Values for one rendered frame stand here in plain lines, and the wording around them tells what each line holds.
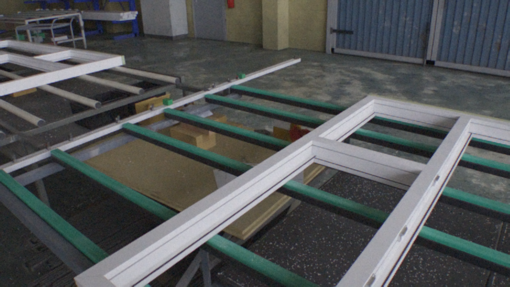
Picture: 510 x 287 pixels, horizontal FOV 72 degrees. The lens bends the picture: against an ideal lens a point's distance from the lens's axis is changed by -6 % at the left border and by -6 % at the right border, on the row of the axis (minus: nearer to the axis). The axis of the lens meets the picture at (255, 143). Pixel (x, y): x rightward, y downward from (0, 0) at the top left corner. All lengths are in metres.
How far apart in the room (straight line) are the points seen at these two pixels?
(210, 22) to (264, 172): 8.61
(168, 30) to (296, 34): 3.46
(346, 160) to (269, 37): 6.85
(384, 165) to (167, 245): 0.70
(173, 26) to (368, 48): 4.91
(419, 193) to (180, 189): 0.97
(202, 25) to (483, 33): 6.27
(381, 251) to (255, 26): 8.08
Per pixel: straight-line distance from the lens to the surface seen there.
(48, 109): 3.06
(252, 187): 1.07
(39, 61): 3.43
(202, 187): 1.62
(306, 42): 8.01
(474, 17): 6.81
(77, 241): 1.06
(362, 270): 0.79
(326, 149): 1.29
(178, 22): 9.98
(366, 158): 1.23
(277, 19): 7.85
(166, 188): 1.65
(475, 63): 6.90
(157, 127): 1.83
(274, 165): 1.13
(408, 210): 0.99
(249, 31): 8.85
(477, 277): 1.40
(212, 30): 9.59
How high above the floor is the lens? 1.47
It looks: 25 degrees down
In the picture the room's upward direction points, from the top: 2 degrees counter-clockwise
